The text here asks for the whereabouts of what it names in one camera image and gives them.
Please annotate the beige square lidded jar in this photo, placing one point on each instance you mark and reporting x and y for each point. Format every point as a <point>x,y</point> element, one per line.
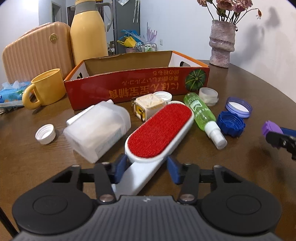
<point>146,106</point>

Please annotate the translucent tape roll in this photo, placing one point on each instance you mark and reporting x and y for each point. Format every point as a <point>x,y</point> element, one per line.
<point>208,96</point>

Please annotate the dried pink flowers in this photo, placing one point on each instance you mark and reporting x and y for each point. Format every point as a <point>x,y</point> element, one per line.
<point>231,11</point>

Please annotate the wire storage rack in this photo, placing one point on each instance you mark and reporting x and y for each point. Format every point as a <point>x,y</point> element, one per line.
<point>141,47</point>

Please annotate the red orange cardboard box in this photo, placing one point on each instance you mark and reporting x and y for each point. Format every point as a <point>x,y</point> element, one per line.
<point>126,76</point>

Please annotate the yellow ceramic mug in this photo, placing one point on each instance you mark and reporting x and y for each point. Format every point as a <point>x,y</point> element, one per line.
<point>45,89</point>

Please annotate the grey refrigerator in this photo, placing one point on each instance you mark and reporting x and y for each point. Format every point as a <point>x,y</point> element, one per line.
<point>125,17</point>

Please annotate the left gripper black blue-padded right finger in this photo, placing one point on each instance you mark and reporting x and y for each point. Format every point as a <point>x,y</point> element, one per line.
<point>189,176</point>

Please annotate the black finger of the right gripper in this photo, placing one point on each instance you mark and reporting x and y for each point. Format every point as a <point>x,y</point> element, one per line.
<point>284,140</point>

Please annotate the peach ribbed small suitcase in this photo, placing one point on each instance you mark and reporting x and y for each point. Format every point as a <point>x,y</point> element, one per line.
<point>41,49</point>

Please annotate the translucent white plastic container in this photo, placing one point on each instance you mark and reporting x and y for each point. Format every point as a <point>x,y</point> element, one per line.
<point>97,130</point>

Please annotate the pink textured vase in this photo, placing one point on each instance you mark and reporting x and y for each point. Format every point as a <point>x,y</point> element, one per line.
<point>222,41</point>

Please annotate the green spray bottle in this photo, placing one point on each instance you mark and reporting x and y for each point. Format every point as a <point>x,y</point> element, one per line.
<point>205,119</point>

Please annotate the yellow thermos jug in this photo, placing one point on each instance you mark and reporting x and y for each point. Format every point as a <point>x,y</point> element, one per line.
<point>88,31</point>

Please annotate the dark blue bottle cap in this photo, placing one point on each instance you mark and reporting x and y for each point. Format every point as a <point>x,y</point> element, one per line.
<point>231,124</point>

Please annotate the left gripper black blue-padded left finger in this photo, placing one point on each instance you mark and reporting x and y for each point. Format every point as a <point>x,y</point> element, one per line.
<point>103,175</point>

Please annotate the purple bottle cap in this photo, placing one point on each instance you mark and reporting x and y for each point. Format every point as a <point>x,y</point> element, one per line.
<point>270,126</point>

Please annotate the white ribbed bottle cap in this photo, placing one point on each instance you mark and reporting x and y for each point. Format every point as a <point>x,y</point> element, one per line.
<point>45,134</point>

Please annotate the red white lint brush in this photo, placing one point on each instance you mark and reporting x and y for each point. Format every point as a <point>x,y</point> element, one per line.
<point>150,144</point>

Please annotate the blue tissue pack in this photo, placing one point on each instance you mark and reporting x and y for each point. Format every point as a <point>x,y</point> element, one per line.
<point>11,94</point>

